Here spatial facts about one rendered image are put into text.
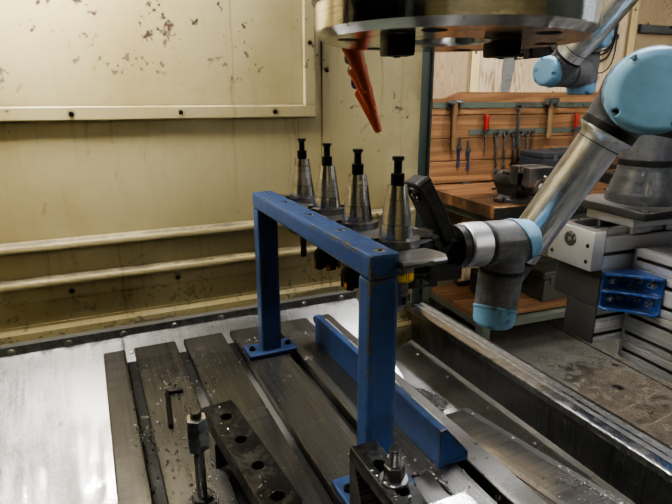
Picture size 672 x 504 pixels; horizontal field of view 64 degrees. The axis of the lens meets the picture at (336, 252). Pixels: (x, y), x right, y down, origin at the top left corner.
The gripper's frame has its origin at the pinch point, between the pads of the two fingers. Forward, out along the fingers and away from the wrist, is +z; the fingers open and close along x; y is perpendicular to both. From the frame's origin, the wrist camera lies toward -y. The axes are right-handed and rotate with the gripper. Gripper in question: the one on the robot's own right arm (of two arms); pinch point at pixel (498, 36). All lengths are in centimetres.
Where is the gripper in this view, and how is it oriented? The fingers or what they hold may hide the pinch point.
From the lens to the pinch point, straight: 187.0
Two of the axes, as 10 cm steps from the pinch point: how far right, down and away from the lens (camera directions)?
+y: 1.1, 9.3, 3.5
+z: -5.7, -2.3, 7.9
